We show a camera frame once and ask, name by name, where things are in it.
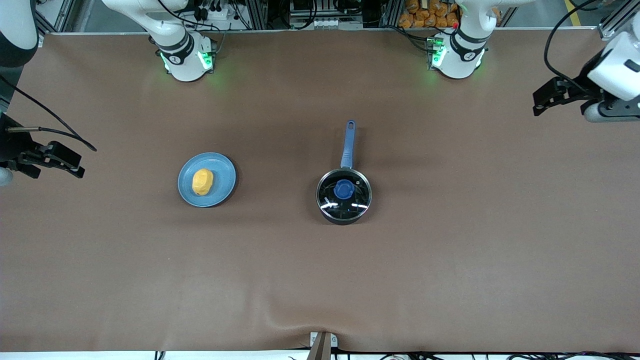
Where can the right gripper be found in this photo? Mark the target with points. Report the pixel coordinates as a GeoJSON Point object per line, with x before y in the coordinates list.
{"type": "Point", "coordinates": [11, 145]}

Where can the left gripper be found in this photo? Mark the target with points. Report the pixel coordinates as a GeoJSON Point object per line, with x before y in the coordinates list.
{"type": "Point", "coordinates": [583, 83]}

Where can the yellow potato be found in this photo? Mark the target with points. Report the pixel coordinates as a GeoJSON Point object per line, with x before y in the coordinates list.
{"type": "Point", "coordinates": [202, 182]}

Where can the glass lid with blue knob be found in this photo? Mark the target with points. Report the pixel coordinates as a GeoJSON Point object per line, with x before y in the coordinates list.
{"type": "Point", "coordinates": [344, 189]}

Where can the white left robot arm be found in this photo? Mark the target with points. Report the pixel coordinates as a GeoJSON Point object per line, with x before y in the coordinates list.
{"type": "Point", "coordinates": [457, 52]}

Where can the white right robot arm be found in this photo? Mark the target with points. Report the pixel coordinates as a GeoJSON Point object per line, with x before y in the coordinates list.
{"type": "Point", "coordinates": [182, 55]}

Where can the bag of orange items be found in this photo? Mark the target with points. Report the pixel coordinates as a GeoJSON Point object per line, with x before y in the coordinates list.
{"type": "Point", "coordinates": [425, 12]}

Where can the blue round plate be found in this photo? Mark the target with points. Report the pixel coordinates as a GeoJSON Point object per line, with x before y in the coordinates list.
{"type": "Point", "coordinates": [222, 175]}

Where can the brown table cover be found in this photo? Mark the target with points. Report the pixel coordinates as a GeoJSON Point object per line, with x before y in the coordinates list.
{"type": "Point", "coordinates": [450, 260]}

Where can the white power strip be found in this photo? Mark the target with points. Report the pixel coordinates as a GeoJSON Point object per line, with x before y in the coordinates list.
{"type": "Point", "coordinates": [216, 12]}

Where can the metal table clamp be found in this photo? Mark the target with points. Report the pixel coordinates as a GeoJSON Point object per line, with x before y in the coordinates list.
{"type": "Point", "coordinates": [322, 345]}

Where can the aluminium frame profile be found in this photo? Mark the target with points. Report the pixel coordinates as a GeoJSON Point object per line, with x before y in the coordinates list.
{"type": "Point", "coordinates": [57, 15]}
{"type": "Point", "coordinates": [617, 17]}

